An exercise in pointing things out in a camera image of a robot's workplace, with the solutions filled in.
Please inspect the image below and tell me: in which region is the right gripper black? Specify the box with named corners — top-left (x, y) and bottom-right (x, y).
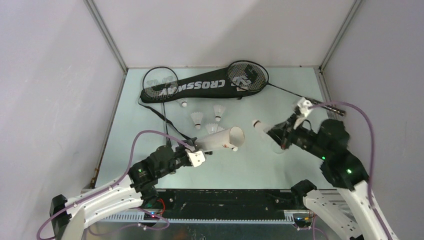
top-left (262, 111), bottom-right (328, 158)

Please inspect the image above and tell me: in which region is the shuttlecock white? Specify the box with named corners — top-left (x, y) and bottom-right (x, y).
top-left (252, 119), bottom-right (273, 139)

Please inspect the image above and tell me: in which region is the white shuttlecock tube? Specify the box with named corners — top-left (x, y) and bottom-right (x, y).
top-left (194, 126), bottom-right (245, 152)

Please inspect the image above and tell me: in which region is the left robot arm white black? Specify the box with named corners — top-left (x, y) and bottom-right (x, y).
top-left (50, 138), bottom-right (212, 240)

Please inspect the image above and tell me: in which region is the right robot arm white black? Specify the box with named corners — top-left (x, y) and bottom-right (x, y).
top-left (263, 114), bottom-right (398, 240)

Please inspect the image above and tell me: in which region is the right badminton racket black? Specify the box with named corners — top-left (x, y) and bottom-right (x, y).
top-left (226, 59), bottom-right (347, 117)

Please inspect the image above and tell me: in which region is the badminton racket black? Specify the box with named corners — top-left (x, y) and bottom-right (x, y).
top-left (226, 59), bottom-right (347, 117)
top-left (140, 66), bottom-right (179, 134)

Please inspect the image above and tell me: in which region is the left badminton racket black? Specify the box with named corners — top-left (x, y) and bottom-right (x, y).
top-left (140, 66), bottom-right (179, 134)

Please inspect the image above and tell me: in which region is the clear plastic tube lid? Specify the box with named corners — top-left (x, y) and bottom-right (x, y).
top-left (270, 141), bottom-right (285, 155)

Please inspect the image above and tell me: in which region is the shuttlecock left middle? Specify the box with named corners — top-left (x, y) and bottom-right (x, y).
top-left (190, 112), bottom-right (204, 130)

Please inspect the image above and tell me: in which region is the shuttlecock near bag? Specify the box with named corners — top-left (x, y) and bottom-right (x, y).
top-left (177, 98), bottom-right (188, 108)

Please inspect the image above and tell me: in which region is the shuttlecock right middle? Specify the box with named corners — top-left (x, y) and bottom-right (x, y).
top-left (213, 104), bottom-right (226, 122)

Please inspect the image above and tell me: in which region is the black racket bag crossway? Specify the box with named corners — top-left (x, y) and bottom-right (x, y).
top-left (140, 68), bottom-right (258, 104)

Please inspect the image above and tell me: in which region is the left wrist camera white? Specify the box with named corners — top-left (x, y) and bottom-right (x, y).
top-left (186, 149), bottom-right (206, 168)

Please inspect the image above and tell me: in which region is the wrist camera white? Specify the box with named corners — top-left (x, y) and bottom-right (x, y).
top-left (293, 97), bottom-right (313, 130)
top-left (186, 149), bottom-right (206, 168)

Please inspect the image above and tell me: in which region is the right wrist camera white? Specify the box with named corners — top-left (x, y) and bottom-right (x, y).
top-left (293, 97), bottom-right (313, 130)

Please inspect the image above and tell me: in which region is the black bag strap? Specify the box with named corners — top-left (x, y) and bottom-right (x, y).
top-left (137, 96), bottom-right (190, 139)

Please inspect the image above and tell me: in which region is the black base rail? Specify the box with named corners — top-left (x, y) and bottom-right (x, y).
top-left (142, 188), bottom-right (314, 222)

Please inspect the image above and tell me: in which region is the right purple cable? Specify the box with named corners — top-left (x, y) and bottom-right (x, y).
top-left (308, 101), bottom-right (395, 240)

